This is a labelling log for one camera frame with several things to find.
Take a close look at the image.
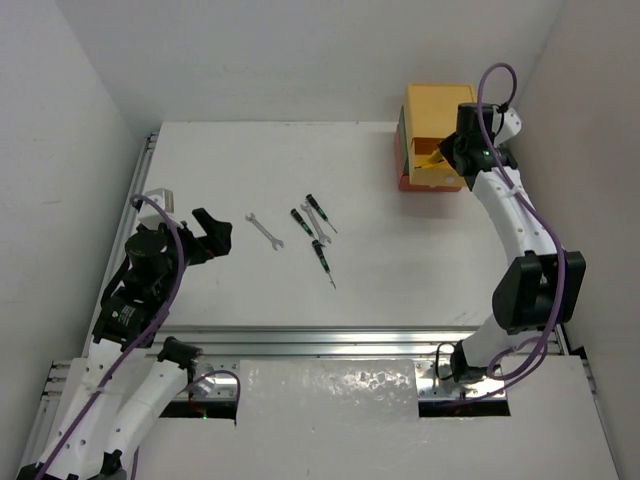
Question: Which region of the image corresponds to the yellow utility knife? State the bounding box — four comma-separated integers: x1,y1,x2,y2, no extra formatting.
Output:
415,149,445,169

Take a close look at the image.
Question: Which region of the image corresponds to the yellow drawer box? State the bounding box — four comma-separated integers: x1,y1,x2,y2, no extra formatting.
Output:
403,83,476,189

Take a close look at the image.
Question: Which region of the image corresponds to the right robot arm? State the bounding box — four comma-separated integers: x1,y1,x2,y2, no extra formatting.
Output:
439,103,586,383

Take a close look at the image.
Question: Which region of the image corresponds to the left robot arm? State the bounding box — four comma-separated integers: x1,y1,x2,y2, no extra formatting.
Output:
18,208,232,479

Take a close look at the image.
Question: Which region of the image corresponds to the green drawer box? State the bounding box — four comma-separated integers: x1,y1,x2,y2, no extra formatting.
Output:
397,108,409,175

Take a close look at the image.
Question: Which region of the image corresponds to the red drawer box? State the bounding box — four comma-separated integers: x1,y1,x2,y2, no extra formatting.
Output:
394,125,462,193

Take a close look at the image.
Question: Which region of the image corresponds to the silver open-end wrench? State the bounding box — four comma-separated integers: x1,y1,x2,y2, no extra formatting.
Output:
245,213,284,251

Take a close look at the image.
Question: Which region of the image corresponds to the green black screwdriver left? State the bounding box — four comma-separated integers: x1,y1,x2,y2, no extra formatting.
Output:
290,208,315,238

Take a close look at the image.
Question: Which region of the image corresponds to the green black screwdriver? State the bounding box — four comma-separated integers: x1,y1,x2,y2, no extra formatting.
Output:
311,240,336,289
306,194,337,232
290,208,315,238

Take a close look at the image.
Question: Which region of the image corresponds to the green black screwdriver far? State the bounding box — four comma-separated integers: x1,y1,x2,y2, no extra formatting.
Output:
306,194,337,232

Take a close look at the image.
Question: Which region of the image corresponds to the green black screwdriver near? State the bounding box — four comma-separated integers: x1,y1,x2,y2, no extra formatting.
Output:
311,240,336,289

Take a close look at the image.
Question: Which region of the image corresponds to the silver combination wrench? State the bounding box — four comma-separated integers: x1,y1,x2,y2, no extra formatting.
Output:
300,202,331,246

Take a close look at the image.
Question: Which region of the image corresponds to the white front cover panel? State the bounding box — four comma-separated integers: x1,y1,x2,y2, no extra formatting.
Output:
137,356,617,479

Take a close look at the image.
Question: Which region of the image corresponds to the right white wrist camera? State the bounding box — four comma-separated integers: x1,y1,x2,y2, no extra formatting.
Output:
495,107,523,144

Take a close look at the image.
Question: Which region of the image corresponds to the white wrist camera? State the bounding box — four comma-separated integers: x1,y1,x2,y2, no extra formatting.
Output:
137,188,174,230
495,107,523,144

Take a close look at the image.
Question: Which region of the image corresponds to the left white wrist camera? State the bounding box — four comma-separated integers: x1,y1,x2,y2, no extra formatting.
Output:
137,188,174,230

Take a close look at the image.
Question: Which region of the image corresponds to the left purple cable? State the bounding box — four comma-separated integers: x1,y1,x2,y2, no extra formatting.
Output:
29,194,241,480

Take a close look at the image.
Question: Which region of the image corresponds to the aluminium rail frame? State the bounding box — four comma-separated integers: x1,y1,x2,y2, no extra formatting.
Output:
37,130,599,416

